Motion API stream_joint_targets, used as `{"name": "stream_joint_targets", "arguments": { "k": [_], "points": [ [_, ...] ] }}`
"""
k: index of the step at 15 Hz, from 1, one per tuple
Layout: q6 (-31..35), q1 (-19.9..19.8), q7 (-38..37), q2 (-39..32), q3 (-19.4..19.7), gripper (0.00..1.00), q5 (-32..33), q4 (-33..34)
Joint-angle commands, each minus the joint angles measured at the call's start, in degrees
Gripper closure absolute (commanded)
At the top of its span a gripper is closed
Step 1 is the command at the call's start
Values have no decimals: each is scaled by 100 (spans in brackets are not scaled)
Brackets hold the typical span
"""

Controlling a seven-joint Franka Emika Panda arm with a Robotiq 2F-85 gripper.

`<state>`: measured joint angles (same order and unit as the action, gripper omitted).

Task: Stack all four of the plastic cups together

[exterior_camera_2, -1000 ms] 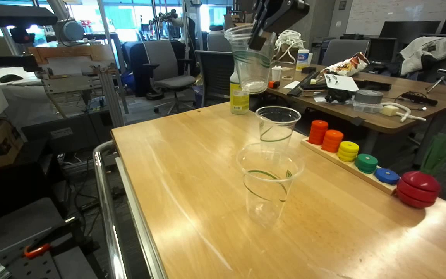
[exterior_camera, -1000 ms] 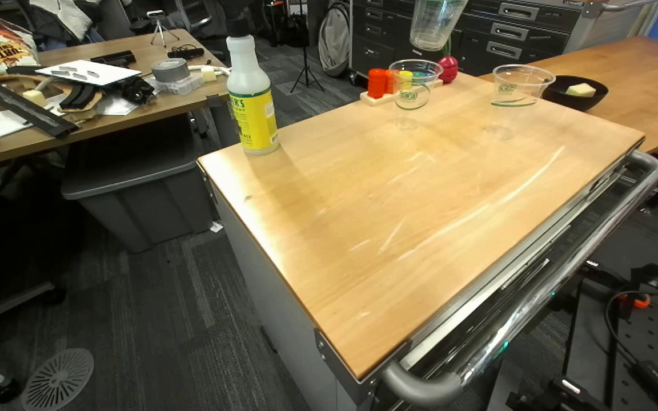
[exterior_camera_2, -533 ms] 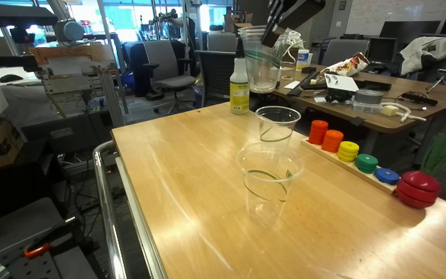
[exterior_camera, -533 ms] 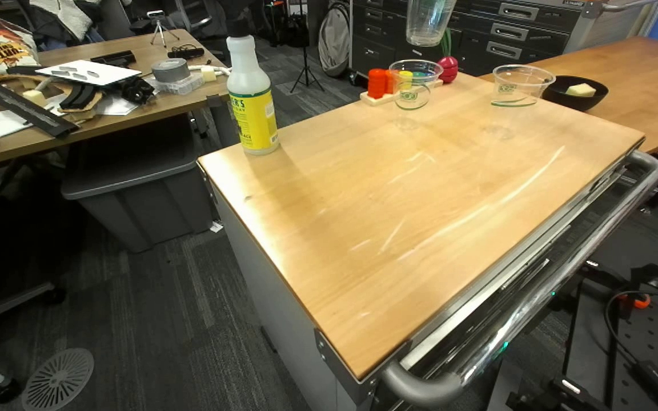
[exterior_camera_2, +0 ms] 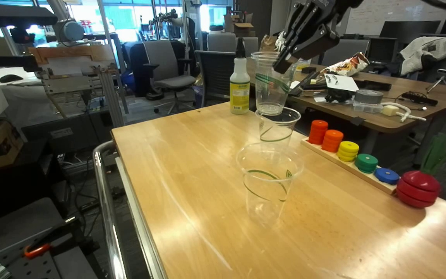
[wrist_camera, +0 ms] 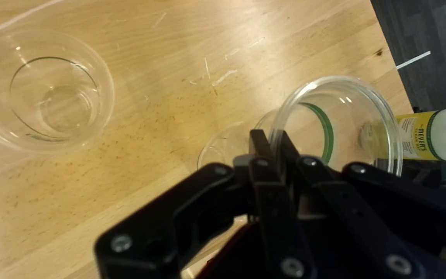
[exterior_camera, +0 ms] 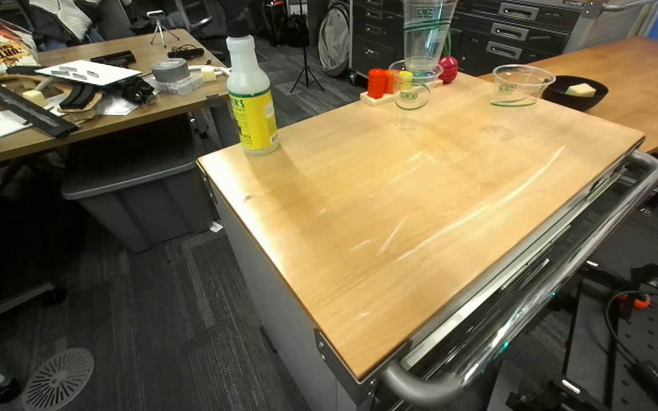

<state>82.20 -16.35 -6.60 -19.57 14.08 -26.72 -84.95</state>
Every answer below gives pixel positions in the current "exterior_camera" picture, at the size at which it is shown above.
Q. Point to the orange-red toy disc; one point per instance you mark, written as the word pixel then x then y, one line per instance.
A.
pixel 379 81

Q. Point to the black plate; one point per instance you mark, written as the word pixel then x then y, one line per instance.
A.
pixel 554 94

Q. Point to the wooden office desk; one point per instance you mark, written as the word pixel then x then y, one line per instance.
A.
pixel 115 115

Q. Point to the white printed paper sheet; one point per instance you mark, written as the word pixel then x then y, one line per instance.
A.
pixel 90 70

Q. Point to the chips bag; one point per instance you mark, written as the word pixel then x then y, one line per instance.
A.
pixel 0 49

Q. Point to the black remote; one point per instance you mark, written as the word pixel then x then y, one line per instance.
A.
pixel 186 52

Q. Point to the white spray bottle yellow label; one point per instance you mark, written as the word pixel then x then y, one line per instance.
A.
pixel 253 105

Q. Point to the yellow toy disc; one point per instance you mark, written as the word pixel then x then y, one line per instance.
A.
pixel 403 77

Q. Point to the office chair base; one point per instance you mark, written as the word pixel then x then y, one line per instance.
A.
pixel 0 304

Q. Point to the round grey floor grate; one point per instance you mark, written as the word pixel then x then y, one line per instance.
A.
pixel 59 380

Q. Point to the green plastic leaves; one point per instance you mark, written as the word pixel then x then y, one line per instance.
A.
pixel 452 44

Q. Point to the pale yellow block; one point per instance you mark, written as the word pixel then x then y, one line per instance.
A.
pixel 581 89

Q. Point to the grey tape roll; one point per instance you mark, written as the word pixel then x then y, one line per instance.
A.
pixel 170 70

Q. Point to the black tripod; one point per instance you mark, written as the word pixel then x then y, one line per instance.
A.
pixel 308 45

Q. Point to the small white paper note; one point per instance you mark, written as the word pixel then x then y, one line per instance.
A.
pixel 6 121

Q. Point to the wooden side table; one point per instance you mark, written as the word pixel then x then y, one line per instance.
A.
pixel 641 82

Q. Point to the orange toy disc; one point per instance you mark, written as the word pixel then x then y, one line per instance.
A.
pixel 391 81

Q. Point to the dark drawer cabinet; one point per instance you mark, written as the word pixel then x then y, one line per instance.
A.
pixel 512 29

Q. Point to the black perforated table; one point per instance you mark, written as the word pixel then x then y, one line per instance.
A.
pixel 649 356

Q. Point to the long black bar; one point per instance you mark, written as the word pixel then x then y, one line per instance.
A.
pixel 23 105

